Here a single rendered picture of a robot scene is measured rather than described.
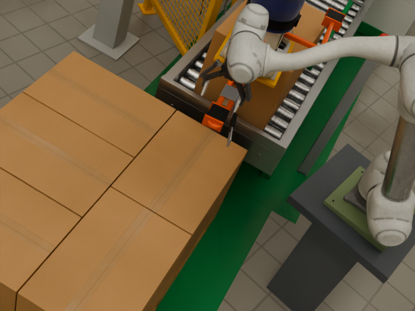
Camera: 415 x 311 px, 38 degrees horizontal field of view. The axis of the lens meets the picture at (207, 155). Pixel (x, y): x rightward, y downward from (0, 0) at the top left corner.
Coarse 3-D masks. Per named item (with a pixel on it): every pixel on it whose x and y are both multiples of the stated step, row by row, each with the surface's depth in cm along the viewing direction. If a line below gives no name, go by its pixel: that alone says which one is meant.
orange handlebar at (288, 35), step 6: (330, 24) 273; (330, 30) 270; (288, 36) 260; (294, 36) 260; (324, 36) 266; (264, 42) 252; (300, 42) 260; (306, 42) 260; (324, 42) 263; (228, 84) 230; (234, 84) 234; (216, 102) 223; (222, 102) 224; (228, 102) 225; (228, 108) 222; (210, 126) 215; (216, 126) 215
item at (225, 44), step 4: (232, 28) 272; (228, 36) 268; (224, 40) 266; (228, 40) 265; (224, 44) 264; (228, 44) 264; (220, 48) 261; (224, 48) 261; (220, 52) 259; (216, 56) 257; (220, 56) 258; (220, 60) 257; (224, 60) 257
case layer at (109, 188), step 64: (64, 64) 288; (0, 128) 252; (64, 128) 262; (128, 128) 273; (192, 128) 284; (0, 192) 232; (64, 192) 240; (128, 192) 249; (192, 192) 259; (0, 256) 214; (64, 256) 222; (128, 256) 229
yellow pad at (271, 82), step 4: (280, 44) 269; (284, 44) 274; (288, 44) 274; (292, 44) 276; (280, 48) 269; (284, 48) 272; (288, 48) 273; (292, 48) 275; (288, 52) 272; (276, 72) 260; (280, 72) 262; (276, 76) 259; (260, 80) 256; (264, 80) 256; (268, 80) 256; (272, 80) 257; (276, 80) 257; (268, 84) 256; (272, 84) 256
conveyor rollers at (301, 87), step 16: (320, 0) 402; (336, 0) 406; (352, 16) 398; (336, 32) 380; (320, 64) 348; (304, 80) 337; (288, 96) 326; (304, 96) 324; (288, 112) 311; (272, 128) 300
